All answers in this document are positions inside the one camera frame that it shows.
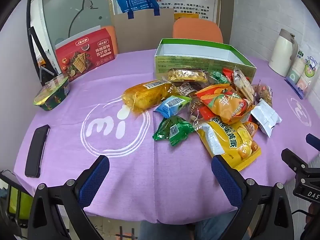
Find red cracker box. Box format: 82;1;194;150
55;28;118;82

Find black phone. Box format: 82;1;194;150
24;124;50;178

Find yellow plastic bag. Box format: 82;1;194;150
174;12;202;20

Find green snack packet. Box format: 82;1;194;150
209;71;230;84
152;115;195;147

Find wall poster with black calligraphy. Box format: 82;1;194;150
154;0;220;23

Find small blue snack packet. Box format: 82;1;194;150
153;95;193;118

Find silver white snack packet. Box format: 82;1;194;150
250;99;283;138

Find black easel stand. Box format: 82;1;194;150
27;26;57;84

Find orange mesh chair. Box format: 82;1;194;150
172;18;224;44
100;25;118;54

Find yellow cake packet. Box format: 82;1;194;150
122;79;179;112

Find small orange snack packet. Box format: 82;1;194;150
244;121;258;138

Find person's blue jeans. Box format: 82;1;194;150
139;214;250;240

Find yellow green object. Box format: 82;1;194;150
7;186;34;220

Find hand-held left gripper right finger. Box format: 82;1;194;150
211;154;294;240

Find brown paper bag, blue handles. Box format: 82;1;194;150
111;7;175;54

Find clear packet with red contents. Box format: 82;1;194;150
187;97;215;125

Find clear cracker packet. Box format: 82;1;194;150
232;66;255;103

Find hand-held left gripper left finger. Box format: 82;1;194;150
27;155;110;240

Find green instant noodle bowl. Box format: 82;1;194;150
33;74;71;111

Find clear packet of fried twists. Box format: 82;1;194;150
164;67;210;83

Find purple printed tablecloth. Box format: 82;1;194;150
14;49;320;224

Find frosted glass door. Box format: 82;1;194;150
41;0;112;55

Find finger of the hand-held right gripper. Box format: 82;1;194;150
281;149;310;174
306;133;320;153

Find white thermos jug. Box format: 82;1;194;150
268;29;299;77

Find pack of paper cups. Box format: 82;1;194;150
285;49;320;100

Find green cardboard box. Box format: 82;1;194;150
153;38;257;85

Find large orange snack packet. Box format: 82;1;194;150
195;84;255;124

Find large yellow pie packet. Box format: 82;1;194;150
196;120;262;172

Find clear nut packet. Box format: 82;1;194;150
252;82;273;108

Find dark brown snack packet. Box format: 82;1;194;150
175;81;208;98

